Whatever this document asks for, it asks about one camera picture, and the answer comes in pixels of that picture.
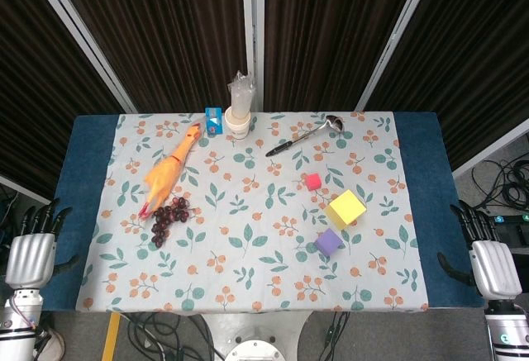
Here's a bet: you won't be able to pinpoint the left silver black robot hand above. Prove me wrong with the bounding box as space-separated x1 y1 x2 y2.
3 197 79 291

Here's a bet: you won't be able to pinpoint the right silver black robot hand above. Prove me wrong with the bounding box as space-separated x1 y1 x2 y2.
436 202 523 301

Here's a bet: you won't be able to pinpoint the large yellow foam cube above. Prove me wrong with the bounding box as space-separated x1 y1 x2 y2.
323 189 368 231

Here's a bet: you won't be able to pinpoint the purple cube block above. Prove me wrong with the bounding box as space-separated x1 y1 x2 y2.
313 227 345 258

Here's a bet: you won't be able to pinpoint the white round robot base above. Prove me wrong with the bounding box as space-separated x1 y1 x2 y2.
225 338 288 361

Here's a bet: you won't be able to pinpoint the black power strip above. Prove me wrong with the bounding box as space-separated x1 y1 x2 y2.
492 213 529 250

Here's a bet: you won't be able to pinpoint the white worn sneaker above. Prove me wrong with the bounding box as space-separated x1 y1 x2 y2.
37 330 66 361

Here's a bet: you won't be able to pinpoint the yellow floor tape strip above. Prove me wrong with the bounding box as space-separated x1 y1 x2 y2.
101 312 122 361

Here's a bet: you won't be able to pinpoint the blue table cover cloth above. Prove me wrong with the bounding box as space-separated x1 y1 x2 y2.
41 112 487 313

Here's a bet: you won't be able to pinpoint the dark red grape bunch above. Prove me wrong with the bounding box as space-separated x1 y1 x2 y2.
150 197 193 249

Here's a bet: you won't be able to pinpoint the orange rubber chicken toy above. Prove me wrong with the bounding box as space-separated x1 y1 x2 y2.
138 123 204 222

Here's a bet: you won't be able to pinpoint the dark brown curtain panel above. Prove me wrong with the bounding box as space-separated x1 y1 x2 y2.
263 0 423 113
365 0 529 172
0 0 127 202
48 0 250 114

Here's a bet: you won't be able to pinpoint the floral leaf print tablecloth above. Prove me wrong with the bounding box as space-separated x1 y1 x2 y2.
75 111 430 313

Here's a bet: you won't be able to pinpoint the small blue carton box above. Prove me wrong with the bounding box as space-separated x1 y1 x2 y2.
204 107 225 135

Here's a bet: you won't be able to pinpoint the white paper cup stack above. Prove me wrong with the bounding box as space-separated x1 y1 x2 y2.
224 106 252 140

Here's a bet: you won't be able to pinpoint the plastic-wrapped cup sleeve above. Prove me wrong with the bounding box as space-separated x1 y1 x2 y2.
228 70 256 119

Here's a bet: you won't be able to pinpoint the black cable bundle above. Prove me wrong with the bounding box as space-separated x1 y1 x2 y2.
470 158 529 210

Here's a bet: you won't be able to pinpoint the black cables under table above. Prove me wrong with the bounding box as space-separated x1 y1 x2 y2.
122 311 218 361

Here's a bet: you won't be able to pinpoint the grey aluminium frame post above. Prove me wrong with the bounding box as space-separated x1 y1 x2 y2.
22 0 138 114
354 0 434 112
241 0 266 113

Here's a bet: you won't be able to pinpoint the steel ladle black handle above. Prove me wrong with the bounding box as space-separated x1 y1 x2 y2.
264 114 344 159

